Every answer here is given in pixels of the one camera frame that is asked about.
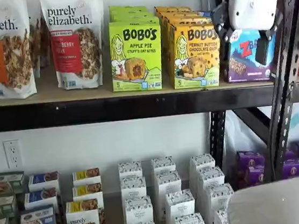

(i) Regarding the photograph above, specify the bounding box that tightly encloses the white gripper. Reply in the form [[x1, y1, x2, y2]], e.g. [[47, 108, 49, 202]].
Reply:
[[210, 0, 291, 70]]

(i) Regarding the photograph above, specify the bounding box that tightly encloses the orange Bobo's oat bites box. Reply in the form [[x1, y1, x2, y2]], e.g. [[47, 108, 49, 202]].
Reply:
[[159, 7, 207, 30], [153, 2, 193, 17], [167, 19, 225, 91]]

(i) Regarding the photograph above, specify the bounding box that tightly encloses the blue Zbar snack box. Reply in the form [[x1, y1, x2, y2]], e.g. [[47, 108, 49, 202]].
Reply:
[[217, 24, 281, 87]]

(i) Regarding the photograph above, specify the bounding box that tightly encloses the green Bobo's apple pie box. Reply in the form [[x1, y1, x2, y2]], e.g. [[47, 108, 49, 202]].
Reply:
[[105, 16, 169, 95], [107, 8, 156, 24], [108, 2, 148, 16]]

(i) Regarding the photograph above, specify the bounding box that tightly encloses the blue label oatmeal box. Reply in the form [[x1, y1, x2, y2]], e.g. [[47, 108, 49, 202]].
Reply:
[[26, 170, 62, 194], [18, 206, 57, 224], [23, 187, 60, 213]]

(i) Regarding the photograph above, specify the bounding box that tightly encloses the white plastic sheet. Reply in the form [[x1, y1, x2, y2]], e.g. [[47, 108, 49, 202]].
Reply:
[[223, 102, 299, 154]]

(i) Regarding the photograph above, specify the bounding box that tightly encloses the granola bag red label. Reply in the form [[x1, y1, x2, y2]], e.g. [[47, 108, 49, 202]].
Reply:
[[39, 0, 113, 93]]

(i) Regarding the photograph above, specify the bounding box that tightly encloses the white granola bag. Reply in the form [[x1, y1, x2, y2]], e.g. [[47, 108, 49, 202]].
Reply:
[[24, 0, 55, 79]]

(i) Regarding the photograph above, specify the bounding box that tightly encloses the granola bag orange label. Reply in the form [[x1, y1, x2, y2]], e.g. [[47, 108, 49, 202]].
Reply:
[[0, 0, 39, 102]]

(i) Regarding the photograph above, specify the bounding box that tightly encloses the white wall outlet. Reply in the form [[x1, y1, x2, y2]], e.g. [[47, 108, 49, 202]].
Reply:
[[3, 139, 24, 170]]

